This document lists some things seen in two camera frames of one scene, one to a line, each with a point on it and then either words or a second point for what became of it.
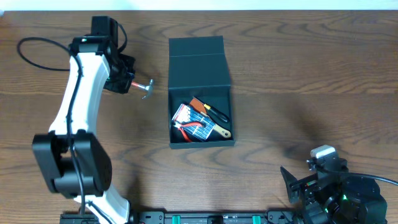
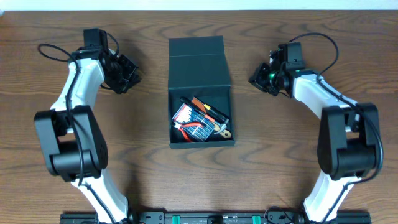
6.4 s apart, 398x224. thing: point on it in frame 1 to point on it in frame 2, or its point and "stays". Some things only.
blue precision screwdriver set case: (185, 114) stays
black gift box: (198, 68) stays
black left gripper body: (125, 74) stays
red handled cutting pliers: (180, 126) stays
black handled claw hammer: (149, 88) to (216, 115)
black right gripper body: (314, 195) to (262, 81)
